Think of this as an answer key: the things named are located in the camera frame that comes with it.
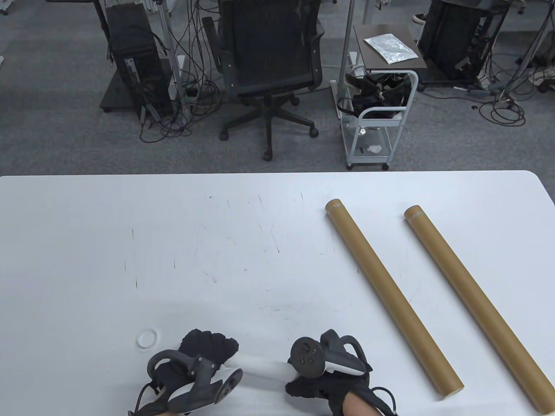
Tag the person's right hand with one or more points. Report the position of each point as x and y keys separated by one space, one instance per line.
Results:
x=321 y=388

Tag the person's left hand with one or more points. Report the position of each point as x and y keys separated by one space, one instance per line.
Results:
x=208 y=344

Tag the green striped mouse pad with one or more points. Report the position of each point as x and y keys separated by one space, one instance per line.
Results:
x=264 y=367

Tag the white plastic tube cap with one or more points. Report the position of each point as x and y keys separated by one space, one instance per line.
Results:
x=146 y=338

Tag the brown cardboard mailing tube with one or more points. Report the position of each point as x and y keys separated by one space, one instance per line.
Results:
x=390 y=294
x=472 y=303

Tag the person's right forearm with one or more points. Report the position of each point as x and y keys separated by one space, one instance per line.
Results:
x=357 y=408

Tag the grey hand tracking controller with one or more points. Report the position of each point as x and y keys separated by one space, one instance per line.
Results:
x=308 y=357
x=199 y=385

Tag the crumpled white paper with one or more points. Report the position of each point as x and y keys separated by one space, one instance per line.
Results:
x=375 y=149

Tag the white metal utility cart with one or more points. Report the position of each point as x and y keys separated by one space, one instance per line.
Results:
x=381 y=122

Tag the black mesh office chair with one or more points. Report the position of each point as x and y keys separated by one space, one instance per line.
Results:
x=269 y=43

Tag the black computer tower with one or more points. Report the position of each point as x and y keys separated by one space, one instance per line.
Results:
x=134 y=39

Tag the grey metal pole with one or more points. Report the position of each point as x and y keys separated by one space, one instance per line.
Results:
x=347 y=34

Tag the silver foil bag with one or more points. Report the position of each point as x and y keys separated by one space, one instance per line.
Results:
x=390 y=47

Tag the black equipment cabinet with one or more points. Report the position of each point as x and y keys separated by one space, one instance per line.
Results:
x=451 y=39

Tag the aluminium frame post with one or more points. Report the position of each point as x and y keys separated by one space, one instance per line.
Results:
x=167 y=34

